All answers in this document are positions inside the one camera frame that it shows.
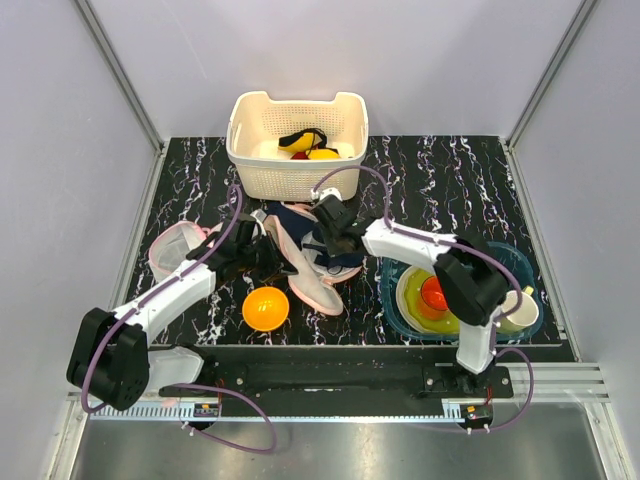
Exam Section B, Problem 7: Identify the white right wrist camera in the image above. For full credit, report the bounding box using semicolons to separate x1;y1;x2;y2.
311;187;343;202

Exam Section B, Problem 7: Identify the orange plastic bowl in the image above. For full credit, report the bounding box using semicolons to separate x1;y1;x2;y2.
242;286;289;332

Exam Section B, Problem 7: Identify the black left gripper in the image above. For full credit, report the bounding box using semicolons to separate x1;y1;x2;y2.
237;231;298;283

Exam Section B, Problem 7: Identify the yellow-green dotted plate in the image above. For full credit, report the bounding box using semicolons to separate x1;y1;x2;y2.
404;267;459;335

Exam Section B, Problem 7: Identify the floral pink laundry bag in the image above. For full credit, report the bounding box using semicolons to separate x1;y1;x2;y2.
204;201;366;317

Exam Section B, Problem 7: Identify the cream mug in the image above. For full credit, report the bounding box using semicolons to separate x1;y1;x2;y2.
498;286;540;334

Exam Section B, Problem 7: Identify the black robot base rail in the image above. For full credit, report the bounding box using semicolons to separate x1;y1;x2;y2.
137;344;514;416

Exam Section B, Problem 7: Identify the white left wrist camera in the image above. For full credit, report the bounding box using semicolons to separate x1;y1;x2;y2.
250;210;267;225

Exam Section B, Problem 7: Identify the teal transparent plastic tray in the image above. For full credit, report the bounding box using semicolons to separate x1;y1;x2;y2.
381;241;544;343

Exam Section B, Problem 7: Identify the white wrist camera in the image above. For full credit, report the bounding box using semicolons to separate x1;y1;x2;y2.
250;210;267;225
311;187;343;202

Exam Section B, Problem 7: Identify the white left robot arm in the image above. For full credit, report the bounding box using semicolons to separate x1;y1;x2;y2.
66;214;297;413

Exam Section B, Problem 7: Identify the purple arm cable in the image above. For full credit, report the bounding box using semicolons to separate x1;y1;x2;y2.
311;165;536;434
79;183;279;454

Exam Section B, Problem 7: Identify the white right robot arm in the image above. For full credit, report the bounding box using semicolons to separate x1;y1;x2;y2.
311;189;515;397

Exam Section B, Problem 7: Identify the orange plastic cup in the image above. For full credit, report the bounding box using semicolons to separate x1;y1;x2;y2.
417;276;448;321

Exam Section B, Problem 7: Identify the white plate under green plate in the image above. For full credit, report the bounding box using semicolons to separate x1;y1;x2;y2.
395;267;427;333

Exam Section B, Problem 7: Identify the navy blue bra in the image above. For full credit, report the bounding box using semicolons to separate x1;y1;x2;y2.
266;202;364;281

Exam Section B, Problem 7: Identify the yellow black bra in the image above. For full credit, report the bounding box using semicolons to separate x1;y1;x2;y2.
278;128;340;160

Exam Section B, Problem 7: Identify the cream perforated laundry basket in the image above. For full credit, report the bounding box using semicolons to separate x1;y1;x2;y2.
226;91;369;202

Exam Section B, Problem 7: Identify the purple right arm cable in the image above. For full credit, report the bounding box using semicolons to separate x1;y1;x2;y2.
311;165;536;434

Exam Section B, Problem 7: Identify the white mesh pink-trimmed laundry bag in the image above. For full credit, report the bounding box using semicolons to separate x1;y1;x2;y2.
148;221;210;283

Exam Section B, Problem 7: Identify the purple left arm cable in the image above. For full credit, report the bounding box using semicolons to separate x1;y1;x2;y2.
79;183;279;454

